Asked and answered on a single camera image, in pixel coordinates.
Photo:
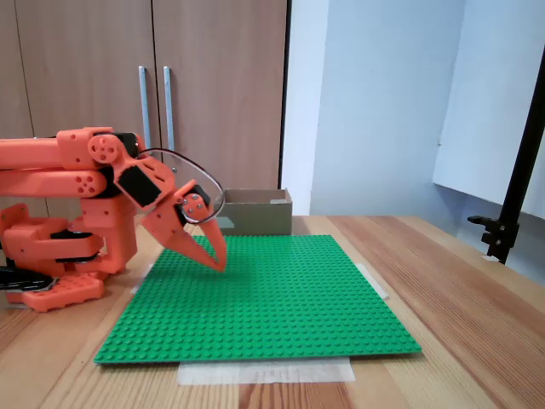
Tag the small white tape piece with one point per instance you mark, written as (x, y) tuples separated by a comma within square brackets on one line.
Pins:
[(491, 258)]

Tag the black stand with clamp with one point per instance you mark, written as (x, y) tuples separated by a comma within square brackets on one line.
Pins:
[(496, 238)]

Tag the green lego baseplate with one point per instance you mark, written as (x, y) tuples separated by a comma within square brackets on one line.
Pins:
[(277, 319)]

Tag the short masking tape strip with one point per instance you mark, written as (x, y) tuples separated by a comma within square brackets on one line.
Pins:
[(374, 283), (140, 283)]

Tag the brown cardboard box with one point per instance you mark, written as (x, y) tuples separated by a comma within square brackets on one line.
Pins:
[(264, 217)]

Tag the white wall panel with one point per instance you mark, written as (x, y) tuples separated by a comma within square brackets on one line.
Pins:
[(481, 106)]

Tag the long masking tape strip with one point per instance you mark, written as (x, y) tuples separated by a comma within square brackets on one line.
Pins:
[(264, 375)]

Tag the brown wooden cabinet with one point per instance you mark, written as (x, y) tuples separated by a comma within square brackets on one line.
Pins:
[(213, 85)]

